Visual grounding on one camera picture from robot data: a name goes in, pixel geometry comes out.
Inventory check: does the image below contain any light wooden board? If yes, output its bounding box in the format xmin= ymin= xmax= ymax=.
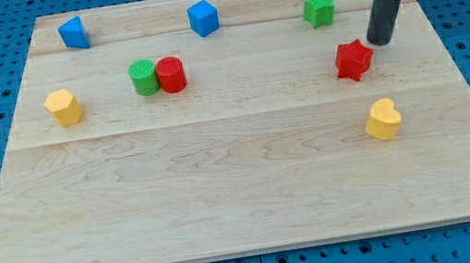
xmin=0 ymin=0 xmax=470 ymax=263

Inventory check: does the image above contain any red cylinder block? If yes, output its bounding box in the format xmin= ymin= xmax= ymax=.
xmin=155 ymin=56 xmax=187 ymax=93

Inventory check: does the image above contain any green cylinder block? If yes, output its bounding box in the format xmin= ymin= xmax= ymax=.
xmin=127 ymin=59 xmax=160 ymax=96

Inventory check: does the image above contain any blue cube block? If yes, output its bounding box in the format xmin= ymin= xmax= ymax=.
xmin=187 ymin=0 xmax=220 ymax=38

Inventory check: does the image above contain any red star block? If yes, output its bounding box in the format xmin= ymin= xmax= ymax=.
xmin=335 ymin=40 xmax=374 ymax=81

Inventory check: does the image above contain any green star block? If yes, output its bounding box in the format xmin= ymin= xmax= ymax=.
xmin=303 ymin=0 xmax=335 ymax=29

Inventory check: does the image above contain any yellow heart block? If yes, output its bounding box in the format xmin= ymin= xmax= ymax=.
xmin=365 ymin=98 xmax=403 ymax=140

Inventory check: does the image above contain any yellow hexagon block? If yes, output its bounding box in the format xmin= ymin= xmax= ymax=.
xmin=44 ymin=89 xmax=84 ymax=127

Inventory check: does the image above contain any blue triangle block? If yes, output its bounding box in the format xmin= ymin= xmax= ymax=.
xmin=57 ymin=16 xmax=90 ymax=49

